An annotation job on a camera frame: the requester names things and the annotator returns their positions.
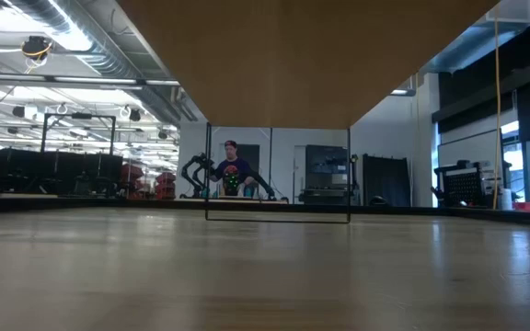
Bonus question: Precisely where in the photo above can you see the person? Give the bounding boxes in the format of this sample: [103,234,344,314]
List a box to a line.
[209,140,258,198]

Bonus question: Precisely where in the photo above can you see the black cabinet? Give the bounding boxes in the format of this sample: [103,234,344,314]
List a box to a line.
[302,144,361,207]

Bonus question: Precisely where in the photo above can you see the wooden background table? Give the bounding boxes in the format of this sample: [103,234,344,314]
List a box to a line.
[175,195,290,206]

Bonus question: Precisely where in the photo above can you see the red tool chest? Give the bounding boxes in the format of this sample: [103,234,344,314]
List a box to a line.
[121,163,145,200]
[154,170,178,200]

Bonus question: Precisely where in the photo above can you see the black curtain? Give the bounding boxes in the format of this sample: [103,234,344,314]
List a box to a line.
[362,154,409,208]

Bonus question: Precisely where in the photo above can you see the ceiling light bar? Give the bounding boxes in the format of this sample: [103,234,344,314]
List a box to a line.
[0,71,181,91]

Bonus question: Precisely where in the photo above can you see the black pegboard cart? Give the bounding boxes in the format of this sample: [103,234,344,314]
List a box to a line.
[432,158,505,209]

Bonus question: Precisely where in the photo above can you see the black partition row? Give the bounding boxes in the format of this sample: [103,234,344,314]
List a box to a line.
[0,146,124,197]

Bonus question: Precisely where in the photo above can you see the white paper roll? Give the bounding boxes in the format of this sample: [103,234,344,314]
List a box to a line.
[499,187,514,211]

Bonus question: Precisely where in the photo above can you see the black gantry frame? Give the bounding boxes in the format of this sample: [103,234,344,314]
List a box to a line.
[39,111,118,155]

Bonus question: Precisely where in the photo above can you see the yellow hanging cable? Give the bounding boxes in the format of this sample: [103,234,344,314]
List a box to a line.
[491,17,501,211]

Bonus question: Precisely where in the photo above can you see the black ceiling cable reel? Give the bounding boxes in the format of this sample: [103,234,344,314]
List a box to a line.
[19,34,55,62]

